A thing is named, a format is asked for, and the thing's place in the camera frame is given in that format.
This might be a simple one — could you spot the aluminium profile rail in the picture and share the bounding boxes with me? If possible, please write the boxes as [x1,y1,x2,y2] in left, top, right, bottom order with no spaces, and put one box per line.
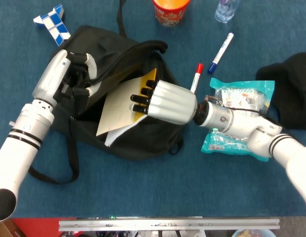
[58,217,281,232]

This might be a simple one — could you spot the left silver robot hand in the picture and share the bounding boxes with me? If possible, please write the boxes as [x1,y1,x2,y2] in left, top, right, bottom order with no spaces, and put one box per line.
[31,49,103,106]

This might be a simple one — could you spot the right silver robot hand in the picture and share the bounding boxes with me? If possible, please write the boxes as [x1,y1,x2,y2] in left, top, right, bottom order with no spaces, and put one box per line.
[130,79,198,125]

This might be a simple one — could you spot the clear plastic water bottle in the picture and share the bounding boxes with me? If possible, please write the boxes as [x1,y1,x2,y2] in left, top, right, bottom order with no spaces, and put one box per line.
[215,0,240,24]

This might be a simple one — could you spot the white and yellow book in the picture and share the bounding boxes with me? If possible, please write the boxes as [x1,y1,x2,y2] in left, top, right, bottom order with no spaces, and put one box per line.
[96,68,158,148]

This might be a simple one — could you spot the brown cardboard box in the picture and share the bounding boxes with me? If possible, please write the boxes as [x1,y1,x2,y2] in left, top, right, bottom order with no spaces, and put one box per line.
[0,219,20,237]

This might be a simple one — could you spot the clear plastic tub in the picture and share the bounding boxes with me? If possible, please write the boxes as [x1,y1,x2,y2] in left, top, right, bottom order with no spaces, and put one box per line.
[231,229,277,237]

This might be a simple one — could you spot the white marker red cap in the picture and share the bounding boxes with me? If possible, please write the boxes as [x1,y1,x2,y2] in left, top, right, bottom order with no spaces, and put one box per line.
[189,63,204,94]

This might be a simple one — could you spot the red box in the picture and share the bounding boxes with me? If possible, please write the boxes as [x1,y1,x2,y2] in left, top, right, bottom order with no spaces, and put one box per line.
[11,217,77,237]

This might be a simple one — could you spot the teal clear snack packet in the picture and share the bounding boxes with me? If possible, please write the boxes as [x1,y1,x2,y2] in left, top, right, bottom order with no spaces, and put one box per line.
[201,77,276,162]

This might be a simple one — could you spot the black cap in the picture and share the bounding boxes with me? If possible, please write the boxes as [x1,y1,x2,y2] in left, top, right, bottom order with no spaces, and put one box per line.
[256,52,306,131]

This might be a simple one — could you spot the blue white snake puzzle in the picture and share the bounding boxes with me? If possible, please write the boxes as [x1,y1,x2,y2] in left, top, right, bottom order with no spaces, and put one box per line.
[33,3,72,47]

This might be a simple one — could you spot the white marker blue cap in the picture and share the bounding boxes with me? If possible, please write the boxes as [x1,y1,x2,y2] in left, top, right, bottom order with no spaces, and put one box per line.
[208,33,234,74]

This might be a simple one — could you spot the red instant noodle cup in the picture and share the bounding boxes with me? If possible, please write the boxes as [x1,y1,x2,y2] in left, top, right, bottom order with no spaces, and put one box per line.
[152,0,192,27]

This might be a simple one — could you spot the black fabric backpack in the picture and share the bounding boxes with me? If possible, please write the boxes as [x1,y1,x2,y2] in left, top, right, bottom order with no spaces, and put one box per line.
[28,0,184,185]

